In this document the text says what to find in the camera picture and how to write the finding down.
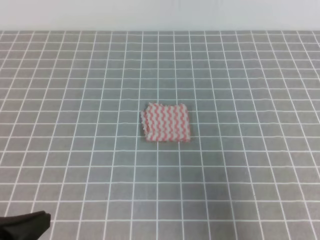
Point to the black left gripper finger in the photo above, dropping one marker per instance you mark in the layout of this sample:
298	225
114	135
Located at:
29	226

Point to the pink white wavy striped towel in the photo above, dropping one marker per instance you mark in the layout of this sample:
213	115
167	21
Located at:
166	123

